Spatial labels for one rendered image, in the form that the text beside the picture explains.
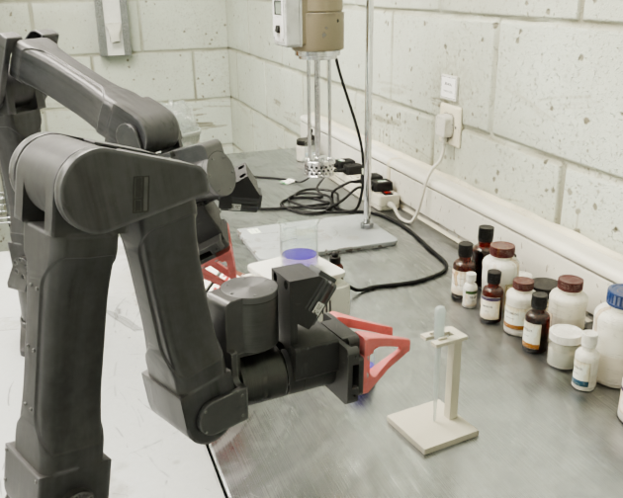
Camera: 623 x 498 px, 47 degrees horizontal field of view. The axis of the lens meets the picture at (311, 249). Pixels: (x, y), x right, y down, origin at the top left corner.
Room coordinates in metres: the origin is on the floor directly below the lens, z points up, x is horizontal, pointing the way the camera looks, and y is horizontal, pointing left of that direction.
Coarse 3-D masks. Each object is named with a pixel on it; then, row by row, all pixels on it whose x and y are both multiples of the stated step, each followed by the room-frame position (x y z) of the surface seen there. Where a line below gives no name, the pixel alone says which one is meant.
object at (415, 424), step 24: (432, 336) 0.76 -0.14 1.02; (456, 336) 0.76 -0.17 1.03; (456, 360) 0.76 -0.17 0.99; (456, 384) 0.76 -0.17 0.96; (408, 408) 0.79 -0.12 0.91; (432, 408) 0.79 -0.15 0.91; (456, 408) 0.77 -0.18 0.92; (408, 432) 0.74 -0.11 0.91; (432, 432) 0.74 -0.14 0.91; (456, 432) 0.74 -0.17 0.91
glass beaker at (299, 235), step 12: (288, 216) 1.09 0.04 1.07; (300, 216) 1.10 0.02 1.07; (312, 216) 1.09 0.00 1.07; (288, 228) 1.04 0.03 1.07; (300, 228) 1.03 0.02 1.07; (312, 228) 1.04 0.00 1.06; (288, 240) 1.04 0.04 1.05; (300, 240) 1.04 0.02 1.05; (312, 240) 1.05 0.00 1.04; (288, 252) 1.04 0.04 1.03; (300, 252) 1.04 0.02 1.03; (312, 252) 1.05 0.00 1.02; (288, 264) 1.04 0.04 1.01; (312, 264) 1.04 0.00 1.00
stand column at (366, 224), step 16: (368, 0) 1.49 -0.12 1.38; (368, 16) 1.49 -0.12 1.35; (368, 32) 1.49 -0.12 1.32; (368, 48) 1.49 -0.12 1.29; (368, 64) 1.49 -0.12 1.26; (368, 80) 1.49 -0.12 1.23; (368, 96) 1.49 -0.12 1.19; (368, 112) 1.49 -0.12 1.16; (368, 128) 1.49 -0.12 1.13; (368, 144) 1.49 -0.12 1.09; (368, 160) 1.49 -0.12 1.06; (368, 176) 1.49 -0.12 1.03; (368, 192) 1.49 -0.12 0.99; (368, 208) 1.49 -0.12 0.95; (368, 224) 1.48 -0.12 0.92
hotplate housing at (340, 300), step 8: (336, 280) 1.06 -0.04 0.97; (336, 288) 1.04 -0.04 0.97; (344, 288) 1.05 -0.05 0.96; (336, 296) 1.04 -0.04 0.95; (344, 296) 1.05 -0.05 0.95; (328, 304) 1.03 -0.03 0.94; (336, 304) 1.04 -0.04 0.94; (344, 304) 1.05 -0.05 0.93; (344, 312) 1.05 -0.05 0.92; (320, 320) 1.02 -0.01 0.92
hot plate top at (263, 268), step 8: (256, 264) 1.09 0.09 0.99; (264, 264) 1.09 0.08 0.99; (272, 264) 1.09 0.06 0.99; (280, 264) 1.09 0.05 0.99; (320, 264) 1.09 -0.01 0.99; (328, 264) 1.09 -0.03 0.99; (256, 272) 1.06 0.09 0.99; (264, 272) 1.06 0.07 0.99; (328, 272) 1.05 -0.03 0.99; (336, 272) 1.05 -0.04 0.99; (344, 272) 1.06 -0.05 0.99
